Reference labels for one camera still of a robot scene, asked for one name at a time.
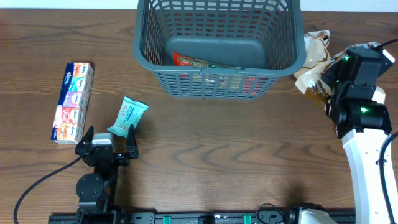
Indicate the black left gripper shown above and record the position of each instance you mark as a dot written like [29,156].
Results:
[124,158]

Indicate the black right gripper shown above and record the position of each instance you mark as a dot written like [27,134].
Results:
[329,75]

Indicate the white brown snack bag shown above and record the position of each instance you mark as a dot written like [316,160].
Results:
[308,80]

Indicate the red spaghetti package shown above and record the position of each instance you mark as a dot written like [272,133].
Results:
[183,60]

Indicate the beige snack bag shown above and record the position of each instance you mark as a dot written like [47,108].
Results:
[356,102]

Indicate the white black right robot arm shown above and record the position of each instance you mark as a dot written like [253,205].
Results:
[372,175]

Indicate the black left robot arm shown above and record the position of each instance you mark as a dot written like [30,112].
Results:
[97,190]

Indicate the teal wet wipes pack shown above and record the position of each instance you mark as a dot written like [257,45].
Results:
[130,113]

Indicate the Kleenex tissue multipack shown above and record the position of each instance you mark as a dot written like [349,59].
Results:
[70,114]

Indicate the white snack bag top right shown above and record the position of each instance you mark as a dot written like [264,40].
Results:
[316,43]

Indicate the grey plastic basket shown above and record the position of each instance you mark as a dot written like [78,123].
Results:
[262,39]

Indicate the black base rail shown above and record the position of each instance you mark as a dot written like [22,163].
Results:
[196,218]

